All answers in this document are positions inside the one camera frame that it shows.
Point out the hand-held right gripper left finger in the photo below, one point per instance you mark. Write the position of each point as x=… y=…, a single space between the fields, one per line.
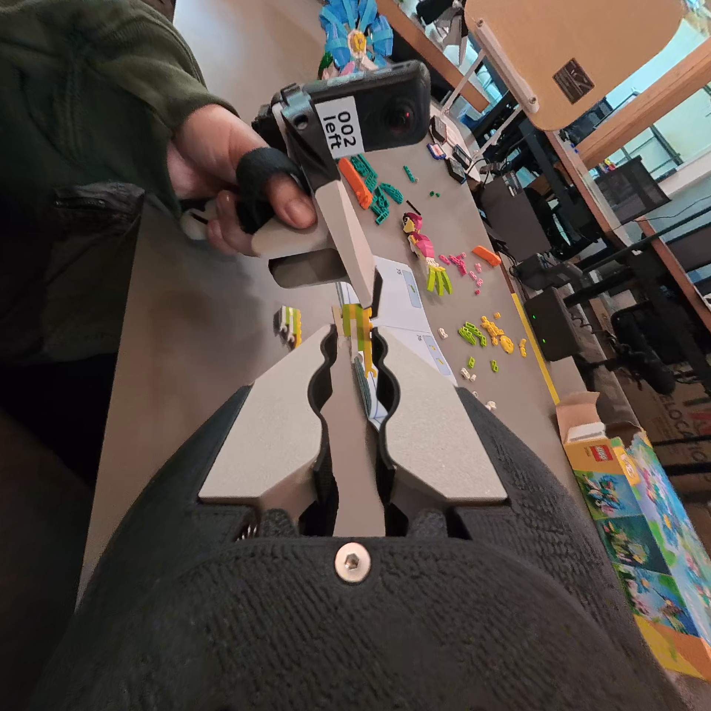
x=266 y=439

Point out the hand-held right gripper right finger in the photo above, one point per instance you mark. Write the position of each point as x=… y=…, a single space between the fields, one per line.
x=439 y=444

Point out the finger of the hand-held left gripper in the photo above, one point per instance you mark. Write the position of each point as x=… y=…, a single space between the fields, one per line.
x=294 y=239
x=347 y=239

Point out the lime yellow lego assembly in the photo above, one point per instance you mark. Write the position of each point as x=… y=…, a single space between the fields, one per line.
x=355 y=325

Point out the person's left forearm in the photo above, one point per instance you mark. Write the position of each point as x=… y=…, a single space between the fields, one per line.
x=83 y=83

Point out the pile of teal lego pieces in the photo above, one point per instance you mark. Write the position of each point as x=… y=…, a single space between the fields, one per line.
x=383 y=200

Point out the orange lego brick separator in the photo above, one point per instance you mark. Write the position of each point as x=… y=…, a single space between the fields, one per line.
x=487 y=255
x=355 y=180

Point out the pink lego bird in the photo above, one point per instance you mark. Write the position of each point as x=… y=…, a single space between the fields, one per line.
x=419 y=241

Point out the scattered white lego pieces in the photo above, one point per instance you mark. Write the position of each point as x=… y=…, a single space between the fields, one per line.
x=468 y=375

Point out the green lego plate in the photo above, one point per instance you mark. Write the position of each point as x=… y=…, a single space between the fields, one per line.
x=410 y=173

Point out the blue lego flower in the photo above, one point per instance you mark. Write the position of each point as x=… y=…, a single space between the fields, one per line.
x=355 y=28

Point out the small white lime lego assembly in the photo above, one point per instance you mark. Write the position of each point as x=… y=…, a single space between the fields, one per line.
x=289 y=325

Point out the lego instruction booklet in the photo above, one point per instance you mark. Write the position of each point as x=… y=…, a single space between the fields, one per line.
x=400 y=311

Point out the pile of pink lego pieces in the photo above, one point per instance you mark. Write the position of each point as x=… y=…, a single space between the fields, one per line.
x=458 y=264

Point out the scattered lime green lego pieces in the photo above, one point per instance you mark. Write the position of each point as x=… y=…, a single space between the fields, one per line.
x=471 y=333

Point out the pile of yellow lego pieces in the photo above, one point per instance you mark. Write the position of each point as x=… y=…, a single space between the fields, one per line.
x=497 y=333

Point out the colourful lego box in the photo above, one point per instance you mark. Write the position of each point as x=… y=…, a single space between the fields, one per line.
x=639 y=527

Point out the person's left hand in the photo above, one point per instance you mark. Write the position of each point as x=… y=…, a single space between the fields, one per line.
x=211 y=155

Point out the yellow tape strip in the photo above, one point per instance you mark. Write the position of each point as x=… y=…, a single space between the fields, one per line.
x=533 y=344

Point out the black mini computer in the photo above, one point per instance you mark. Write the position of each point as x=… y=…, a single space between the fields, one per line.
x=511 y=216

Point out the black box with green lights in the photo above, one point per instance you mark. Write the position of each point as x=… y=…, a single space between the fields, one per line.
x=555 y=322

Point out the black power adapter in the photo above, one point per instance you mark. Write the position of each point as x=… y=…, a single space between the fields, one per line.
x=544 y=269

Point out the brown cardboard box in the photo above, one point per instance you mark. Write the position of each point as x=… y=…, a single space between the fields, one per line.
x=677 y=422

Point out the dark grey clothing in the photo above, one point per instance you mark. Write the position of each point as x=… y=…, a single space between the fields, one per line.
x=55 y=277

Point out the black mesh basket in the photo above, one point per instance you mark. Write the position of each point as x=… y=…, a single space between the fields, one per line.
x=630 y=189

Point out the wooden chair with white frame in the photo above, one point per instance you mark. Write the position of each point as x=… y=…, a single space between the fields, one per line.
x=583 y=39

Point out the wooden desk with black frame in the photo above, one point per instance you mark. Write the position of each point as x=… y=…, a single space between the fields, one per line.
x=666 y=83

